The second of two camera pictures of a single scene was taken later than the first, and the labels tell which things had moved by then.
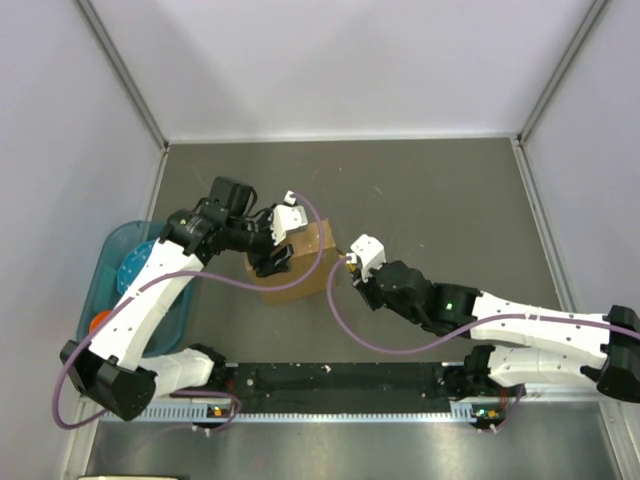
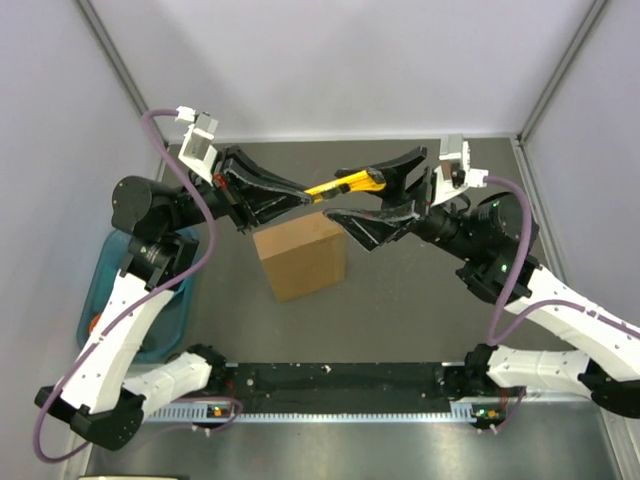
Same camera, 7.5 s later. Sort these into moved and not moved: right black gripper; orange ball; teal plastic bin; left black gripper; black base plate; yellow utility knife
Moved: left black gripper; right black gripper; yellow utility knife
Not moved: teal plastic bin; orange ball; black base plate
